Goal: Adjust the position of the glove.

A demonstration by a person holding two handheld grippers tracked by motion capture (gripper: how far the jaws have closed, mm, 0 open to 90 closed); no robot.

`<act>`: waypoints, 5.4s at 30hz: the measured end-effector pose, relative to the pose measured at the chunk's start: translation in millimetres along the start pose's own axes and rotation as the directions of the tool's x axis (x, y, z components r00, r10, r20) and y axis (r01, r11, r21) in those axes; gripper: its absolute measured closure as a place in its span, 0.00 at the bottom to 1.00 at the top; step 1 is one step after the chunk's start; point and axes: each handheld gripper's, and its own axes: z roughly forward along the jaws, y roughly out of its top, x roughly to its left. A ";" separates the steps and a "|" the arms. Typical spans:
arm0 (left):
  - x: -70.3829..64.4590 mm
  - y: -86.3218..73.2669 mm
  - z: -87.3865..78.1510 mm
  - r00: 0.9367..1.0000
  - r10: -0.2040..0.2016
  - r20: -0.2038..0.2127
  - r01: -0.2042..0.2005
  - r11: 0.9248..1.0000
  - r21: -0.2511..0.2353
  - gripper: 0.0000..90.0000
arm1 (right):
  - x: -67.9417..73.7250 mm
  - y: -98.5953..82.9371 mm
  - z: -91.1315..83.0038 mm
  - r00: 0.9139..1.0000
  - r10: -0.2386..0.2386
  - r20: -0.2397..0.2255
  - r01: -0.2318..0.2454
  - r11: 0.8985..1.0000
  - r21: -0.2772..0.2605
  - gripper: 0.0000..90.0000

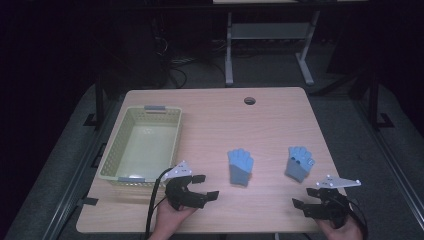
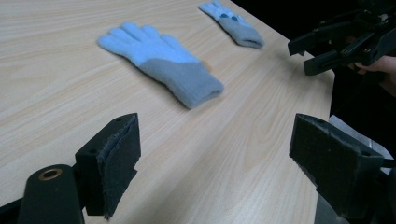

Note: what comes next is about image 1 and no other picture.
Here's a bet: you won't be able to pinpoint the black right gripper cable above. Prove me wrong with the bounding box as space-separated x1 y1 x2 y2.
346 197 370 240

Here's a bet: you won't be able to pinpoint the person's left hand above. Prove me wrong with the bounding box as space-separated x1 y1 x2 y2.
148 198 198 240

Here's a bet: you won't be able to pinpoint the person's right hand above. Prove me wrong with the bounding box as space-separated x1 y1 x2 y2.
316 213 364 240

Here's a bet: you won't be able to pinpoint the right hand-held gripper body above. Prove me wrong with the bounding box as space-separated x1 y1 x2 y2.
304 174 362 230

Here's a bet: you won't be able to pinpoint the blue knit glove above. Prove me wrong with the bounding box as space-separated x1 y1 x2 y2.
284 145 316 184
227 148 255 187

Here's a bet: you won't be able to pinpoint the grey metal table frame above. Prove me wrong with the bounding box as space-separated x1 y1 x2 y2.
224 9 322 87

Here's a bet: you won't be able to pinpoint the aluminium frame rail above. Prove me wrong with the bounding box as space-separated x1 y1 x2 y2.
41 99 123 240
352 98 424 232

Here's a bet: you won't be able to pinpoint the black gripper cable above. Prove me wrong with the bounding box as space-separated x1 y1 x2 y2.
144 167 175 240
346 197 370 240

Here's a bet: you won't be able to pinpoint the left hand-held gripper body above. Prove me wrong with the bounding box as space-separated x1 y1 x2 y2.
160 160 209 212

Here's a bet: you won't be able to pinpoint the black floor cables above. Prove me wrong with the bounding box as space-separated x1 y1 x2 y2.
164 54 203 90

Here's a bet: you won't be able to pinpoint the grey table edge clip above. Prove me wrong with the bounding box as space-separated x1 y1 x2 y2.
76 196 100 207

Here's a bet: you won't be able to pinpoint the pale green perforated plastic basket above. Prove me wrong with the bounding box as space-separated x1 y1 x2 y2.
97 105 184 188

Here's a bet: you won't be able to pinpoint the black metal stand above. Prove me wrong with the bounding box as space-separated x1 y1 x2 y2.
83 75 108 132
367 70 396 132

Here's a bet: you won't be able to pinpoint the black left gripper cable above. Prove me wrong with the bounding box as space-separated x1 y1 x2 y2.
144 167 175 240

